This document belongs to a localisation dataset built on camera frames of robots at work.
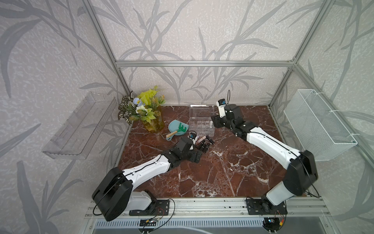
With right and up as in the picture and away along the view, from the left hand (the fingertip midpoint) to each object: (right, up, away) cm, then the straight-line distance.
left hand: (196, 151), depth 85 cm
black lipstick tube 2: (+7, 0, +9) cm, 11 cm away
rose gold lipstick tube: (+5, +6, +15) cm, 16 cm away
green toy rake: (-11, +12, +20) cm, 26 cm away
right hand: (+11, +22, 0) cm, 24 cm away
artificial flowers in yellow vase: (-31, +26, +4) cm, 41 cm away
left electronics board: (-24, -31, -15) cm, 42 cm away
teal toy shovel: (-15, +12, +21) cm, 29 cm away
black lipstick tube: (+10, +4, +14) cm, 18 cm away
